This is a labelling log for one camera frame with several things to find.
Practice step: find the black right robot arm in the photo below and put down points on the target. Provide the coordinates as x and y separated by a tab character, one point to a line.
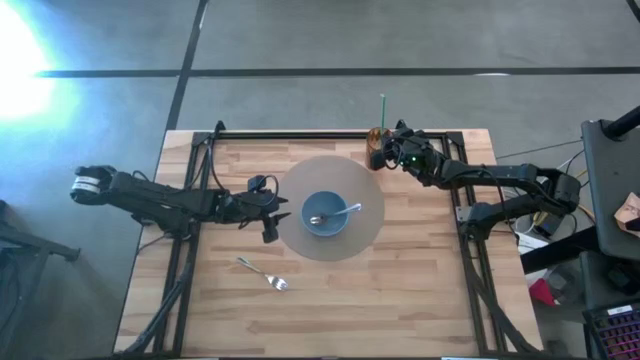
500	177

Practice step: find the red object on floor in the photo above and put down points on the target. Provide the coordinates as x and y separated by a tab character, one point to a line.
542	294

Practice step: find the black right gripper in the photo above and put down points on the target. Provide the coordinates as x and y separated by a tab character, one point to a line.
412	152

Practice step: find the green drinking straw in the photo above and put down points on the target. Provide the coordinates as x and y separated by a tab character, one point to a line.
382	112

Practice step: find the silver metal fork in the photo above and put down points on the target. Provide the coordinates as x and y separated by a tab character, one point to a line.
265	276

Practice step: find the black side cart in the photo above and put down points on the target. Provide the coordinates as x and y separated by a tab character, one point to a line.
612	200

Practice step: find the blue bowl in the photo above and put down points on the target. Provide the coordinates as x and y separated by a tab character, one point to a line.
325	227

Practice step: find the silver metal spoon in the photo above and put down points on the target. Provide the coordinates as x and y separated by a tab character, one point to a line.
345	210

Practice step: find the crumpled brown paper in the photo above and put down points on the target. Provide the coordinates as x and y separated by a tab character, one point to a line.
629	214

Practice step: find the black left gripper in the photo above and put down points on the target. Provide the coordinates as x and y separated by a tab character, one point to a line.
250	210

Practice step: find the black metal table frame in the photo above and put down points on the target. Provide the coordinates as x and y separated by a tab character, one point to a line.
300	135

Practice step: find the round grey placemat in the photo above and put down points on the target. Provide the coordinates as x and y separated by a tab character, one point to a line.
360	220

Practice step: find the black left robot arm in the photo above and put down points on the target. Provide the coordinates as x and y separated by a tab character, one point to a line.
150	200

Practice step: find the black floor stand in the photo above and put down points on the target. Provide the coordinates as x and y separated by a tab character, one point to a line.
30	245

